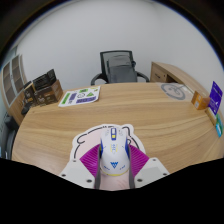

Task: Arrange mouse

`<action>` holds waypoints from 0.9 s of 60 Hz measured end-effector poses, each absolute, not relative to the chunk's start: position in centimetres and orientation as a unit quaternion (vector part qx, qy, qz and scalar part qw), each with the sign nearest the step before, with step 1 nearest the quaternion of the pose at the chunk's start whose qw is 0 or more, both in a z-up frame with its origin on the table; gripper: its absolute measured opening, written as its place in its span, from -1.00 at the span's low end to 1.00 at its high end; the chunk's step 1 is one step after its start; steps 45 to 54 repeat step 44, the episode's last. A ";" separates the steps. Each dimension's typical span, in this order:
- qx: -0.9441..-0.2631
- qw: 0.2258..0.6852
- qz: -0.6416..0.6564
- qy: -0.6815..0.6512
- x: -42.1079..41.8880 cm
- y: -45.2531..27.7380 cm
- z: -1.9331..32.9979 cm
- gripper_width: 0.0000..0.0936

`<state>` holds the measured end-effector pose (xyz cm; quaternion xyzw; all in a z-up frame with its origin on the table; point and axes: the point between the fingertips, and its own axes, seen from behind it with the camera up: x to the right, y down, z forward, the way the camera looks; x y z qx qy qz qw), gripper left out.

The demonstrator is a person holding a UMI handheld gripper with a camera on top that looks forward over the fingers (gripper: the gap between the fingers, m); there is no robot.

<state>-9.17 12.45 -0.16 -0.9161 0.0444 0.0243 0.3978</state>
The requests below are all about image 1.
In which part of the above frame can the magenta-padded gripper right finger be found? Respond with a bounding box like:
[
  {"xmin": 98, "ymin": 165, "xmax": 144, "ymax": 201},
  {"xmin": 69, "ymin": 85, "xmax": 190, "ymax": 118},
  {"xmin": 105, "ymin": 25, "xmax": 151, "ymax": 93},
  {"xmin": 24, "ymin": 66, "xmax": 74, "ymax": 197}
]
[{"xmin": 126, "ymin": 143, "xmax": 171, "ymax": 190}]

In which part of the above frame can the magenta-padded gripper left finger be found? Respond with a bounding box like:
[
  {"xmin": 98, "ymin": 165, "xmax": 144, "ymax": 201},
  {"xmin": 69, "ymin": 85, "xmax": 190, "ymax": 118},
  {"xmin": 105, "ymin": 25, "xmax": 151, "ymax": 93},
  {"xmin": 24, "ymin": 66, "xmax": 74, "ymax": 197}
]
[{"xmin": 58, "ymin": 143, "xmax": 103, "ymax": 190}]

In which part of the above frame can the white blue computer mouse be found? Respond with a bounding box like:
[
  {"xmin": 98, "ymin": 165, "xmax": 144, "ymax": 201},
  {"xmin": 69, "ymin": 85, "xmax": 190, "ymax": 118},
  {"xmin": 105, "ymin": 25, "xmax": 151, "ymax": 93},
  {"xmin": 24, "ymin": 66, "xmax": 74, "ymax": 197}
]
[{"xmin": 98, "ymin": 126, "xmax": 131, "ymax": 177}]

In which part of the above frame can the green purple printed sheet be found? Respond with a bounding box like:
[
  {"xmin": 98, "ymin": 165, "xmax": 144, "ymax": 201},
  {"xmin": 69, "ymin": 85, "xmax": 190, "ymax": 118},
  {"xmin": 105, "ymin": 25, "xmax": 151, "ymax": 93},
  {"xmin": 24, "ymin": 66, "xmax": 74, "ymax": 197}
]
[{"xmin": 58, "ymin": 85, "xmax": 101, "ymax": 108}]

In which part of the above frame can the blue small box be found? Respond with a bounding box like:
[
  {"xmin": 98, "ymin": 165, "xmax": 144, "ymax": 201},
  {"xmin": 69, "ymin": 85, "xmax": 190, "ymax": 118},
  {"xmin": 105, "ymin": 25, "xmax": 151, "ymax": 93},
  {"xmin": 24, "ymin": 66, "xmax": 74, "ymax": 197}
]
[{"xmin": 214, "ymin": 122, "xmax": 224, "ymax": 138}]

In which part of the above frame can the flat light wooden box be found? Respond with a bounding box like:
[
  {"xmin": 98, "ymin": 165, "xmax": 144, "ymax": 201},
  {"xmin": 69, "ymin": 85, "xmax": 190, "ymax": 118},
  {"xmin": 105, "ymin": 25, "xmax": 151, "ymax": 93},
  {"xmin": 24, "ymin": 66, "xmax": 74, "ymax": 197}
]
[{"xmin": 204, "ymin": 106, "xmax": 218, "ymax": 126}]

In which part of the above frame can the brown cardboard box with print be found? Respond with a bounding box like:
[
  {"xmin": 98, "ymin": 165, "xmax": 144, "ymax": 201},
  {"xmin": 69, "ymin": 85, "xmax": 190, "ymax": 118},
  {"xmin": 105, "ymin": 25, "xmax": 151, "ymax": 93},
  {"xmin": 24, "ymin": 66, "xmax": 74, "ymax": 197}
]
[{"xmin": 33, "ymin": 79, "xmax": 64, "ymax": 107}]

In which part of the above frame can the grey round-print mat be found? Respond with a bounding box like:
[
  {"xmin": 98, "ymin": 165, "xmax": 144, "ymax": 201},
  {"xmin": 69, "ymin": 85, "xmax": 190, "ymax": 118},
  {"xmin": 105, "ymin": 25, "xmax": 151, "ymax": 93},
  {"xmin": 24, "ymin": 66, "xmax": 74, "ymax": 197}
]
[{"xmin": 156, "ymin": 82, "xmax": 194, "ymax": 102}]

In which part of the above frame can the plain brown cardboard box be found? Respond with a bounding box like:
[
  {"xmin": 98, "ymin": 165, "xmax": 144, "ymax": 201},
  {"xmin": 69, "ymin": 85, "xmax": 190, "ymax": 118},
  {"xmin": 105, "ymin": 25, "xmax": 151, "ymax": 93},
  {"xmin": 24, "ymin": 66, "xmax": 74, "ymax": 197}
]
[{"xmin": 191, "ymin": 90, "xmax": 212, "ymax": 111}]

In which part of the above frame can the dark small box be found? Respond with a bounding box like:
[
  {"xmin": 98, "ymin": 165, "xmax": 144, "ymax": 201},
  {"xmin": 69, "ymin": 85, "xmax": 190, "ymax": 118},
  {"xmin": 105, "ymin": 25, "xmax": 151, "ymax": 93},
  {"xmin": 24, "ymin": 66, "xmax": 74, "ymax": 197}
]
[{"xmin": 21, "ymin": 81, "xmax": 38, "ymax": 116}]

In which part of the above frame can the purple card package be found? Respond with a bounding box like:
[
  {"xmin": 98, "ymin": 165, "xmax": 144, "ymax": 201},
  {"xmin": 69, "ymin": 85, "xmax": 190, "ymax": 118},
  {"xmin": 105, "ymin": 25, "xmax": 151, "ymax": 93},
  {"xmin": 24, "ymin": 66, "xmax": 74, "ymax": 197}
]
[{"xmin": 207, "ymin": 80, "xmax": 224, "ymax": 116}]

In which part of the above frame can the black printed box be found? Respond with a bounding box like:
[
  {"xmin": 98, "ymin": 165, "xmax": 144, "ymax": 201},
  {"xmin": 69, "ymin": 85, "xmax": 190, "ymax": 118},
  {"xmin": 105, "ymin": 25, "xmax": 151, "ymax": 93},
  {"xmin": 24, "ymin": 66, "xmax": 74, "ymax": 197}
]
[{"xmin": 32, "ymin": 68, "xmax": 57, "ymax": 91}]

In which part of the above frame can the wooden side desk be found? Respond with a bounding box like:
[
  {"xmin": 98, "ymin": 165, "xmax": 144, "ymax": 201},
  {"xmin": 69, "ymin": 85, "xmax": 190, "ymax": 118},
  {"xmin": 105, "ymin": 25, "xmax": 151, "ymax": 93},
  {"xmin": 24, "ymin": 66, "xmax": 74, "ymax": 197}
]
[{"xmin": 149, "ymin": 61, "xmax": 209, "ymax": 96}]

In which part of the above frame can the black grey office chair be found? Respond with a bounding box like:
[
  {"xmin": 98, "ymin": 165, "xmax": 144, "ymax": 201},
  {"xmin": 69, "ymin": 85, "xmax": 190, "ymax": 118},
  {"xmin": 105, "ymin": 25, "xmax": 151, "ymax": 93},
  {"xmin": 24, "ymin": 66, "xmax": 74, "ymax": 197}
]
[{"xmin": 90, "ymin": 50, "xmax": 151, "ymax": 86}]

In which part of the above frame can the wooden cabinet with glass doors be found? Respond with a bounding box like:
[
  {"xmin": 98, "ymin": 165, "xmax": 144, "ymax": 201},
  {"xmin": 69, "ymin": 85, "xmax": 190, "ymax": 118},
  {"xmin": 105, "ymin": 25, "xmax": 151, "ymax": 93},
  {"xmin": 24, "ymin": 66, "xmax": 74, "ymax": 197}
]
[{"xmin": 0, "ymin": 54, "xmax": 29, "ymax": 126}]

